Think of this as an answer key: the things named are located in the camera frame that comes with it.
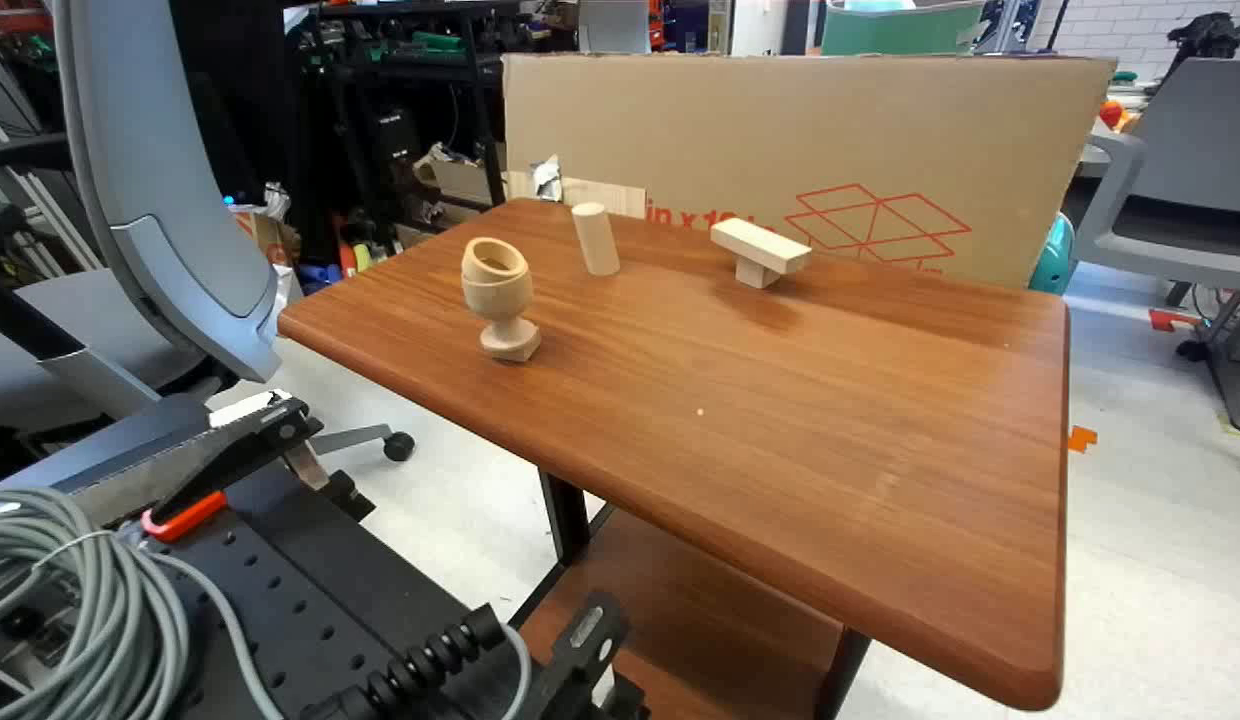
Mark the wooden lower table shelf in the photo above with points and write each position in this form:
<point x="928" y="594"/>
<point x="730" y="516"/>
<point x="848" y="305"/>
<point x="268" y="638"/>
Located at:
<point x="685" y="627"/>

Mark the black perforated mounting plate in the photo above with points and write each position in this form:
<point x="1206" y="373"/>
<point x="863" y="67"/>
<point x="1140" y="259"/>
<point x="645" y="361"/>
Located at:
<point x="301" y="601"/>

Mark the grey office chair with wheels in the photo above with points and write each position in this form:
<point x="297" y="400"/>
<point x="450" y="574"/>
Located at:
<point x="162" y="187"/>

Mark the wooden goblet cup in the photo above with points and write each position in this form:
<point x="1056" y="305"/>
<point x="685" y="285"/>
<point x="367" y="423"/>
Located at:
<point x="497" y="281"/>

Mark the green board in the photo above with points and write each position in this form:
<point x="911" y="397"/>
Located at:
<point x="902" y="29"/>

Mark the black table leg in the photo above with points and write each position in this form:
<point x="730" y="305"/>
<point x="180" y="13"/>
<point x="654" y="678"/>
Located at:
<point x="841" y="673"/>
<point x="561" y="514"/>

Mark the small wooden support block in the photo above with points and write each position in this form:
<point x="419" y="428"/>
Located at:
<point x="752" y="272"/>

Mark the orange floor tape piece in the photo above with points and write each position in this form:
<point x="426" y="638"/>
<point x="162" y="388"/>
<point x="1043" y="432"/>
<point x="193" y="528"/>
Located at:
<point x="1080" y="438"/>

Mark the black ribbed clamp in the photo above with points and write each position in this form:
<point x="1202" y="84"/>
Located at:
<point x="565" y="663"/>

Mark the small silver shiny piece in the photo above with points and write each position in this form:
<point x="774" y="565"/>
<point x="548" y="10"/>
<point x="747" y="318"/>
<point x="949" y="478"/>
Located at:
<point x="546" y="178"/>

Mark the large cardboard box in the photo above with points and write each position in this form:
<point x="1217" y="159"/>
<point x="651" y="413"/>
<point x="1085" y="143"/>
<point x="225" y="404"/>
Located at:
<point x="727" y="127"/>

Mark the small orange object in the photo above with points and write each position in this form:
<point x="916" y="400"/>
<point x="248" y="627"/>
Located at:
<point x="1116" y="118"/>

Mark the grey chair with armrest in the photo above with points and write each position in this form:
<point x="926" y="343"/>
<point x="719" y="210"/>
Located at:
<point x="1202" y="145"/>

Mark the rectangular wooden block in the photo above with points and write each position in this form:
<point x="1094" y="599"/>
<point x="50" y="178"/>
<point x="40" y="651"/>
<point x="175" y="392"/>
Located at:
<point x="760" y="242"/>

